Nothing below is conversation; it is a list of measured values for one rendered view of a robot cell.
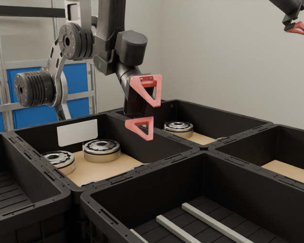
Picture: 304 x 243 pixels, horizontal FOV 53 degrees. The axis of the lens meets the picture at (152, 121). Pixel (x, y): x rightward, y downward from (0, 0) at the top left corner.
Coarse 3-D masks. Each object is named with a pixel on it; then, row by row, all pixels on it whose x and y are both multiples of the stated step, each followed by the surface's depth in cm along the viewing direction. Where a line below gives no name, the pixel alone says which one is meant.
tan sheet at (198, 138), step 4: (192, 136) 103; (196, 136) 103; (200, 136) 103; (204, 136) 103; (192, 140) 99; (196, 140) 99; (200, 140) 99; (204, 140) 99; (208, 140) 99; (212, 140) 99; (204, 144) 96
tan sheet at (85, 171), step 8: (80, 152) 89; (80, 160) 84; (120, 160) 84; (128, 160) 84; (136, 160) 84; (80, 168) 79; (88, 168) 79; (96, 168) 79; (104, 168) 79; (112, 168) 79; (120, 168) 79; (128, 168) 79; (72, 176) 75; (80, 176) 75; (88, 176) 75; (96, 176) 75; (104, 176) 75; (80, 184) 71
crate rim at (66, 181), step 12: (72, 120) 87; (120, 120) 88; (12, 132) 76; (156, 132) 76; (24, 144) 68; (180, 144) 69; (36, 156) 62; (180, 156) 62; (48, 168) 56; (144, 168) 56; (60, 180) 52; (108, 180) 52; (72, 192) 49
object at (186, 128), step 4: (164, 124) 105; (168, 124) 106; (188, 124) 106; (192, 124) 105; (168, 128) 101; (172, 128) 101; (176, 128) 101; (180, 128) 101; (184, 128) 101; (188, 128) 101; (192, 128) 103
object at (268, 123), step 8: (192, 104) 106; (112, 112) 94; (224, 112) 95; (232, 112) 94; (256, 120) 87; (264, 120) 86; (256, 128) 80; (176, 136) 73; (232, 136) 73; (192, 144) 68; (200, 144) 68; (208, 144) 68; (216, 144) 68
